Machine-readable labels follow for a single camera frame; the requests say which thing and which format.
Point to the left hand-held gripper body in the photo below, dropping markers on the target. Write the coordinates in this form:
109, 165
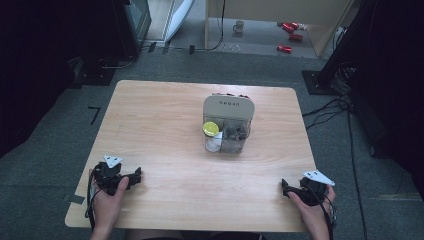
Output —
108, 173

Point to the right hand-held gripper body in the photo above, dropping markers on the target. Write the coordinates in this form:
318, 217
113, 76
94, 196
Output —
313, 190

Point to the person's right hand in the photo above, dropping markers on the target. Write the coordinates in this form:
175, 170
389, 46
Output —
313, 213

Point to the person's left hand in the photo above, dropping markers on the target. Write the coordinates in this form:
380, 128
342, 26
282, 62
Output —
108, 203

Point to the grey tape strip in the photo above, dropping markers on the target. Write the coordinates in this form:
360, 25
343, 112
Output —
74, 199

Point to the dark items in organizer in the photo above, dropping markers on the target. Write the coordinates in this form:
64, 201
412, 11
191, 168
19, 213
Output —
235, 133

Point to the clear organizer box beige lid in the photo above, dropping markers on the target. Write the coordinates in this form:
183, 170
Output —
228, 110

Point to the black stand base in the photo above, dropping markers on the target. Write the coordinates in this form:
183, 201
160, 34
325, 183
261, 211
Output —
315, 83

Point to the red can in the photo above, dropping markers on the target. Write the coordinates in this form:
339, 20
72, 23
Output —
296, 37
284, 49
289, 26

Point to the dark cabinet with glass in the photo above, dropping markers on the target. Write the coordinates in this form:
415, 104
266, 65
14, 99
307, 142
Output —
136, 20

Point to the grey mug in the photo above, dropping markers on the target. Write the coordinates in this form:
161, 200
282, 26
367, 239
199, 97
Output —
238, 26

